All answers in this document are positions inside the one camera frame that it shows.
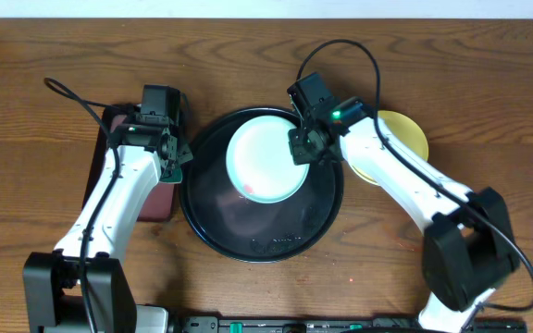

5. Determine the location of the green sponge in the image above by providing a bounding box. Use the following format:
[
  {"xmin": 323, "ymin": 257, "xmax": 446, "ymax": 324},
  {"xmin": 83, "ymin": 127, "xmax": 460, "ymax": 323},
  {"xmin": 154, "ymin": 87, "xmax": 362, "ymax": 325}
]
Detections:
[{"xmin": 165, "ymin": 168, "xmax": 183, "ymax": 184}]

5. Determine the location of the light green plate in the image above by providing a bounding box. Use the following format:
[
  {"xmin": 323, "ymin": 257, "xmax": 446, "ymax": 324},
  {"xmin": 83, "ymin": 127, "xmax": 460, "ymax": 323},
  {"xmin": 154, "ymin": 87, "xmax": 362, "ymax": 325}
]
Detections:
[{"xmin": 226, "ymin": 116, "xmax": 309, "ymax": 204}]

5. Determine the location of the yellow plate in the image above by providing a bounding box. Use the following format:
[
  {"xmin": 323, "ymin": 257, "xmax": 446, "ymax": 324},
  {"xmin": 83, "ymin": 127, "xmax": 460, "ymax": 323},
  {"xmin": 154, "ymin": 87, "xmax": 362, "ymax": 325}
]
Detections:
[{"xmin": 343, "ymin": 110, "xmax": 429, "ymax": 187}]

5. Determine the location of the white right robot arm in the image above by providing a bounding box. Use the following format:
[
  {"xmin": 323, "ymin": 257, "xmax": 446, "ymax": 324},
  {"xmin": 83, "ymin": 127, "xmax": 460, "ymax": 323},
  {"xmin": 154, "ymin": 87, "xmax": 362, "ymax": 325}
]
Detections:
[{"xmin": 289, "ymin": 94, "xmax": 522, "ymax": 332}]

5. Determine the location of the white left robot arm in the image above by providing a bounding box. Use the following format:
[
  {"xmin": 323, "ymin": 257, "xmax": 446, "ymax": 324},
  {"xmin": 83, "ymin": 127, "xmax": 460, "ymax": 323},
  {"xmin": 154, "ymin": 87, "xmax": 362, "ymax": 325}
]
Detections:
[{"xmin": 22, "ymin": 116, "xmax": 178, "ymax": 332}]

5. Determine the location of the black rectangular tray, red water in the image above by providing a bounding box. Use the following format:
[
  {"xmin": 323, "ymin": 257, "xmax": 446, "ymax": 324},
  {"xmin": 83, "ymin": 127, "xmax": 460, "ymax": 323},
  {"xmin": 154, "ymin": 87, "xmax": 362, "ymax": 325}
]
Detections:
[{"xmin": 82, "ymin": 108, "xmax": 176, "ymax": 222}]

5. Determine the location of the round black tray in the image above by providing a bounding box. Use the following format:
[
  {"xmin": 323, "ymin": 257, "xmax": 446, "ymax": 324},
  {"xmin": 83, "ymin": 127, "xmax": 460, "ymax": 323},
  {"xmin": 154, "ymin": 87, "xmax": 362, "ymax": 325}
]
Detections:
[{"xmin": 179, "ymin": 106, "xmax": 344, "ymax": 263}]

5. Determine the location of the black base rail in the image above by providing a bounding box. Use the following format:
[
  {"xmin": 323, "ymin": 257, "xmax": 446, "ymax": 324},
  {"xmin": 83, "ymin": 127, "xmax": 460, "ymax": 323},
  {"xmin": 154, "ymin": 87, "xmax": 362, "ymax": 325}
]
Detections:
[{"xmin": 173, "ymin": 315, "xmax": 528, "ymax": 333}]

